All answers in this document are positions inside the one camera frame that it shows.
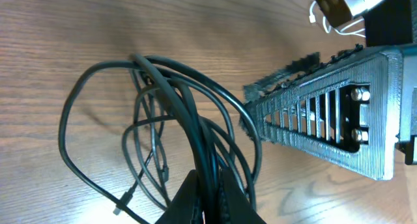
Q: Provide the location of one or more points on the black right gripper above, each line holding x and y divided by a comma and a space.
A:
352, 113

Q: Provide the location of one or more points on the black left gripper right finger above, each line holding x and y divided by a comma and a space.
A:
233, 206

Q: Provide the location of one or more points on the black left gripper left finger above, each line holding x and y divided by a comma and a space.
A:
186, 207

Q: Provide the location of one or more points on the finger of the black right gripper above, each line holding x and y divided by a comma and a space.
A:
296, 70

